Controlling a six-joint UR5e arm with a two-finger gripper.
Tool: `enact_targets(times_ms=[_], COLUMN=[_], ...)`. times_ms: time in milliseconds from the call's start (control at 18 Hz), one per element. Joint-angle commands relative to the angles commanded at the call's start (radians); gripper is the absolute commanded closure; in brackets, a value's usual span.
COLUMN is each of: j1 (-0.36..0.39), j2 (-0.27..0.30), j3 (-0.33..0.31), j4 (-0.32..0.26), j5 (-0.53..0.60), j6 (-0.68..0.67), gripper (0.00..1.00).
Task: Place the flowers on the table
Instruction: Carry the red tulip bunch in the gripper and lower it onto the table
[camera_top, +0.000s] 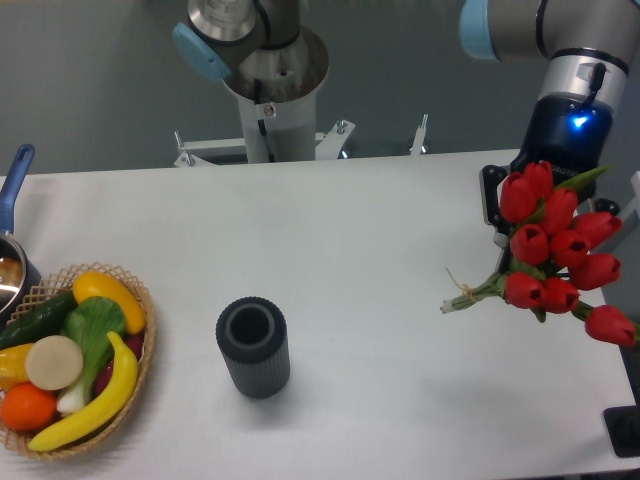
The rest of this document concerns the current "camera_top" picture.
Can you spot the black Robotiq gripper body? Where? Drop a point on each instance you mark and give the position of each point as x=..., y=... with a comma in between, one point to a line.
x=566, y=134

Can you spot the red tulip bouquet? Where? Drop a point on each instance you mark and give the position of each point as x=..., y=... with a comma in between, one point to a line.
x=553, y=256

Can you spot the grey robot arm base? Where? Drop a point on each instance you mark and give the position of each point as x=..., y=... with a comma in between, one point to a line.
x=272, y=64

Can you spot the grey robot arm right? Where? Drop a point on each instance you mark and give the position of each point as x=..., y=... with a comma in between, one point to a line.
x=589, y=46

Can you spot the black device at table edge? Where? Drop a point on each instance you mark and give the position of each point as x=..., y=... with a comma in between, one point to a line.
x=622, y=425

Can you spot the dark grey ribbed vase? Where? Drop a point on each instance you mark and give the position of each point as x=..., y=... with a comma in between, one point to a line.
x=252, y=336

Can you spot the dark red vegetable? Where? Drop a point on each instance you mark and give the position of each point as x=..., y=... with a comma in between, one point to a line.
x=135, y=343

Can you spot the green bok choy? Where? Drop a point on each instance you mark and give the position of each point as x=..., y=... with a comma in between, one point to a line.
x=88, y=325

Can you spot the yellow plastic banana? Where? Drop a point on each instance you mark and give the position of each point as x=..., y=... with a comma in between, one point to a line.
x=100, y=410

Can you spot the beige round disc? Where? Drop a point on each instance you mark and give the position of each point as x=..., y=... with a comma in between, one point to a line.
x=54, y=363

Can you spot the green cucumber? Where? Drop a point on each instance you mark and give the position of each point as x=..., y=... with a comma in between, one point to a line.
x=44, y=320

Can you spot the yellow bell pepper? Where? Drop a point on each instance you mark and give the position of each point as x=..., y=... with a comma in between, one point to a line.
x=12, y=366

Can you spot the orange fruit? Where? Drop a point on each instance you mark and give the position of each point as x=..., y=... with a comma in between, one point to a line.
x=28, y=408

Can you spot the woven wicker basket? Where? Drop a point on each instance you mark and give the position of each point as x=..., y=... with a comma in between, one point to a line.
x=52, y=286

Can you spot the blue handled saucepan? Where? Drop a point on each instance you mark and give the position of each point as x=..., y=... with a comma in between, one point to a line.
x=18, y=274

